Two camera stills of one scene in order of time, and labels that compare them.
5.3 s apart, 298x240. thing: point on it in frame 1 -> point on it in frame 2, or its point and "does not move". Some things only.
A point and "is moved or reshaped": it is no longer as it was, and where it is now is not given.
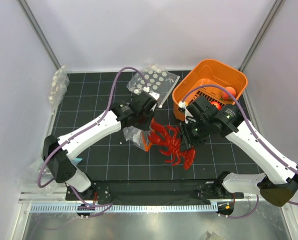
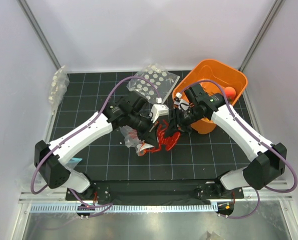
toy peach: (226, 96) does not move
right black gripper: (188, 141) -> (175, 123)
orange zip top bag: (141, 138) is moved or reshaped
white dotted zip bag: (159, 80) does not move
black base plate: (105, 192) does not move
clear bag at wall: (59, 82) does not move
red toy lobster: (169, 137) is moved or reshaped
